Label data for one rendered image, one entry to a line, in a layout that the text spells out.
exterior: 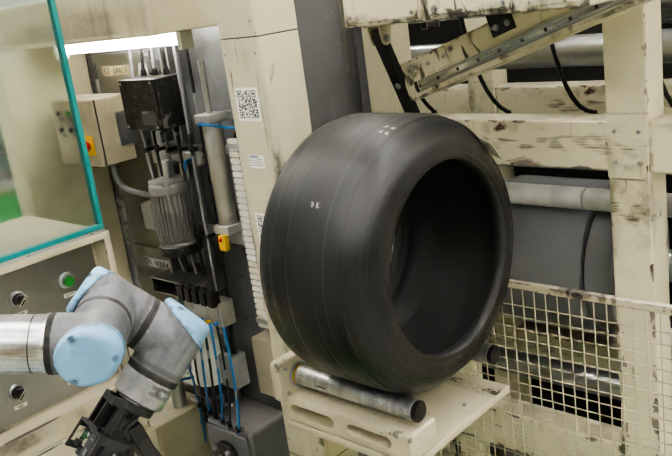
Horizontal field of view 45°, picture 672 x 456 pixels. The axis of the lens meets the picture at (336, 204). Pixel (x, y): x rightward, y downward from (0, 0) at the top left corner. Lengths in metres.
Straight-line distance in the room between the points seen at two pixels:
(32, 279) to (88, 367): 0.72
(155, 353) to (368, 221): 0.44
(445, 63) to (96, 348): 1.09
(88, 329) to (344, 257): 0.49
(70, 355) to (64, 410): 0.78
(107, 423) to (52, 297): 0.60
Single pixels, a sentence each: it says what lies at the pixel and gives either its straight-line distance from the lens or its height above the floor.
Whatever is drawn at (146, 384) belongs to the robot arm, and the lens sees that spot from 1.36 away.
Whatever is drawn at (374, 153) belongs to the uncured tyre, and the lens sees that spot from 1.52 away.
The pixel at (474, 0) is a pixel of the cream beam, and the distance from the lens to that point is 1.72.
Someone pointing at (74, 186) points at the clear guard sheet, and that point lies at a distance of 1.92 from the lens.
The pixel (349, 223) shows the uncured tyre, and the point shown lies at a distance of 1.47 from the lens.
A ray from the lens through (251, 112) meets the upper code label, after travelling 1.82.
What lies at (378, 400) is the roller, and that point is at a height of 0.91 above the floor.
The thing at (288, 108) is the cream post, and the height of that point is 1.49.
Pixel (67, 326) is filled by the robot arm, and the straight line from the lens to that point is 1.23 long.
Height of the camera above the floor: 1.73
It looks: 15 degrees down
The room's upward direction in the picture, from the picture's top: 8 degrees counter-clockwise
